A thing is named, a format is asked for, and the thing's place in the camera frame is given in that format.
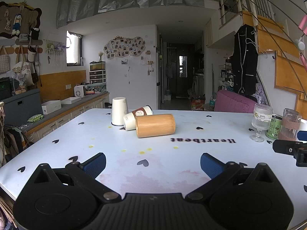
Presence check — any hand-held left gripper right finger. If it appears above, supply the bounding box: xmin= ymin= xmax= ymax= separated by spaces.
xmin=186 ymin=153 xmax=276 ymax=203

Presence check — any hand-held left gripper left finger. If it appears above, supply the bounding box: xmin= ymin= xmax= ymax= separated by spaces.
xmin=33 ymin=153 xmax=122 ymax=203

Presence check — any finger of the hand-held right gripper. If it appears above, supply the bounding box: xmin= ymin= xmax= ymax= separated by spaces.
xmin=273 ymin=139 xmax=307 ymax=167

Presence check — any bamboo wooden cup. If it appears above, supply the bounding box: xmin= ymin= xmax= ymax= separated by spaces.
xmin=135 ymin=114 xmax=176 ymax=138

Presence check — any glass cup with brown sleeve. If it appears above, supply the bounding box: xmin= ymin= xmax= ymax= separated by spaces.
xmin=278 ymin=108 xmax=302 ymax=141

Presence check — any white and blue cup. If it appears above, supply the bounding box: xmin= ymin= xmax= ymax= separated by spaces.
xmin=297 ymin=119 xmax=307 ymax=141

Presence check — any plain white paper cup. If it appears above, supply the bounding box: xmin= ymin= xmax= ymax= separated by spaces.
xmin=111 ymin=97 xmax=127 ymax=126

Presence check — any paper cup with brown sleeve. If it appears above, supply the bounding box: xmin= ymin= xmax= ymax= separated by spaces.
xmin=123 ymin=105 xmax=154 ymax=131

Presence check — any green drink can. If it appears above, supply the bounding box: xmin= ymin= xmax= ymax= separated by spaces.
xmin=266 ymin=115 xmax=283 ymax=140

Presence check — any ribbed glass goblet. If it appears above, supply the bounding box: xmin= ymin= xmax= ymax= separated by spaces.
xmin=250 ymin=104 xmax=274 ymax=143

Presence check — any low cabinet counter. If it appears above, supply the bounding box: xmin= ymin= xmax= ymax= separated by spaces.
xmin=20 ymin=91 xmax=111 ymax=144

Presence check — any white heart-print tablecloth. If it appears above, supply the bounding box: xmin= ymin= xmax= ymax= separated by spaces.
xmin=0 ymin=108 xmax=307 ymax=230

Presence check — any red cardboard box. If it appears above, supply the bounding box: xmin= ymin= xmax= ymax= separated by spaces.
xmin=191 ymin=96 xmax=206 ymax=111

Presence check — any pink upholstered chair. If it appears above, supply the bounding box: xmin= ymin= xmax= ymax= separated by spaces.
xmin=214 ymin=90 xmax=264 ymax=114

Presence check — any flat white box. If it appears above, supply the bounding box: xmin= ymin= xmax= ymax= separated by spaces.
xmin=61 ymin=97 xmax=82 ymax=104

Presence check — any white cardboard box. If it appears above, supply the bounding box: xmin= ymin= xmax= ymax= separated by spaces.
xmin=41 ymin=100 xmax=62 ymax=115

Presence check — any small white appliance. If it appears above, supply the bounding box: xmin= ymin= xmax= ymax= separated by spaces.
xmin=74 ymin=85 xmax=86 ymax=98

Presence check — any dark bag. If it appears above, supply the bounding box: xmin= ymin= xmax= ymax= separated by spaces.
xmin=2 ymin=125 xmax=27 ymax=159

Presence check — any small drawer organiser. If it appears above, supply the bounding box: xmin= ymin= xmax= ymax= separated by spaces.
xmin=89 ymin=70 xmax=106 ymax=84

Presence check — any cluttered shelf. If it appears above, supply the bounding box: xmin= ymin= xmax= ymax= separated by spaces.
xmin=218 ymin=56 xmax=235 ymax=93

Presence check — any grey storage box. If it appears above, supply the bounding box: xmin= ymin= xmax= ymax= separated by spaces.
xmin=0 ymin=89 xmax=43 ymax=127

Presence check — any dark entrance door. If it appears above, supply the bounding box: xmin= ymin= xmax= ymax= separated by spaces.
xmin=168 ymin=44 xmax=195 ymax=98

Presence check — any black jacket with white trim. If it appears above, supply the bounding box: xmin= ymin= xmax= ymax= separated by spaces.
xmin=231 ymin=24 xmax=259 ymax=96

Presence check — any small fish tank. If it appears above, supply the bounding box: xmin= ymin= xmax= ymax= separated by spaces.
xmin=90 ymin=61 xmax=106 ymax=72

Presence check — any wooden staircase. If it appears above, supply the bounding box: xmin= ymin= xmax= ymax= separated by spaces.
xmin=242 ymin=11 xmax=307 ymax=120

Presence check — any window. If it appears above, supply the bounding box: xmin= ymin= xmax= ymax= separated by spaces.
xmin=66 ymin=31 xmax=83 ymax=67

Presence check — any printed canvas tote bag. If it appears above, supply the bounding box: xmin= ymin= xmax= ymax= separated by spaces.
xmin=12 ymin=45 xmax=35 ymax=87

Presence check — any black appliance with display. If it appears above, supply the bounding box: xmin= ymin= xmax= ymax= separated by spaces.
xmin=0 ymin=77 xmax=12 ymax=100

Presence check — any cloud-shaped photo board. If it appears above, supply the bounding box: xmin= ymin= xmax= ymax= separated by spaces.
xmin=104 ymin=36 xmax=146 ymax=60

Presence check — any beige quilted tote bag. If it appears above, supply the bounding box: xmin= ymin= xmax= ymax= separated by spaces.
xmin=0 ymin=45 xmax=11 ymax=74

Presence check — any wall hook rack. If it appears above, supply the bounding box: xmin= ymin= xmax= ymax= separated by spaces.
xmin=44 ymin=39 xmax=66 ymax=64

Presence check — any brown wall board with dolls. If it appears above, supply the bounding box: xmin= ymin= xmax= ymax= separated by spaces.
xmin=0 ymin=1 xmax=42 ymax=39

